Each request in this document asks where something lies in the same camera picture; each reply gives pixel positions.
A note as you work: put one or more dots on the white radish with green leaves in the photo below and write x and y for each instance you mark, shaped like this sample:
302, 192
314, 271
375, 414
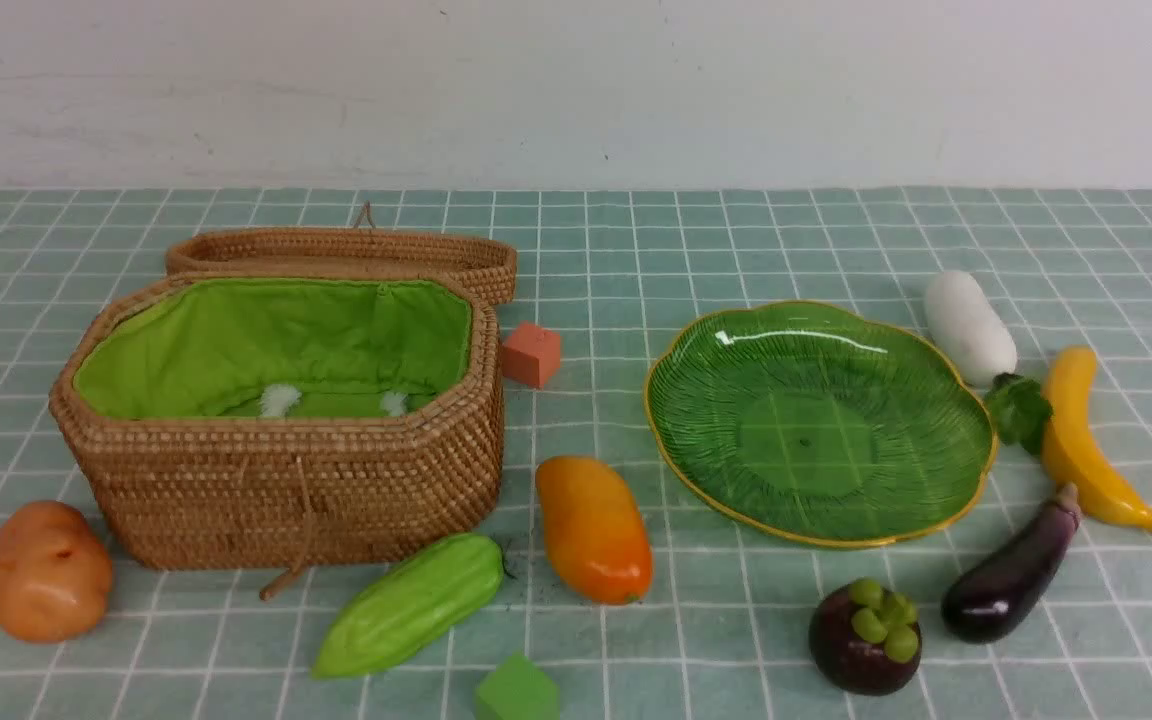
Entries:
969, 332

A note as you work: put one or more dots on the woven rattan basket green lining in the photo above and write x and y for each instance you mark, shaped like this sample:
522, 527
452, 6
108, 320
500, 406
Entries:
263, 419

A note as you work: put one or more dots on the brown potato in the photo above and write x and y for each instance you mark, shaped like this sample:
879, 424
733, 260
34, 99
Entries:
56, 575

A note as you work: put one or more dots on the green foam cube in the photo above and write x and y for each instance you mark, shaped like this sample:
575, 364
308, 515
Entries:
517, 689

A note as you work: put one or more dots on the woven rattan basket lid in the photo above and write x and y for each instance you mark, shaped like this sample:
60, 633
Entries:
484, 266

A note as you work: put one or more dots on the yellow banana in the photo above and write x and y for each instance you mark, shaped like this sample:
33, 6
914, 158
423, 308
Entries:
1070, 453

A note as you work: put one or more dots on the dark purple mangosteen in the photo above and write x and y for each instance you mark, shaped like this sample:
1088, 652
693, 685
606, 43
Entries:
866, 639

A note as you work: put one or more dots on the green leaf-shaped glass plate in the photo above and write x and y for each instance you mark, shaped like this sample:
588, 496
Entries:
815, 425

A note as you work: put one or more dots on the purple eggplant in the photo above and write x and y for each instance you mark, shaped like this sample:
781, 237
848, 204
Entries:
990, 600

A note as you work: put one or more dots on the green bitter gourd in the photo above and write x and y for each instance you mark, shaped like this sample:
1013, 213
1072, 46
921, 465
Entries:
413, 604

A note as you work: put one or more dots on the orange mango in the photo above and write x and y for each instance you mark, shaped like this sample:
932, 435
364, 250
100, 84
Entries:
594, 534

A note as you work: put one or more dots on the orange foam cube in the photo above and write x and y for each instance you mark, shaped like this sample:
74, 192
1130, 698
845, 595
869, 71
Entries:
531, 355

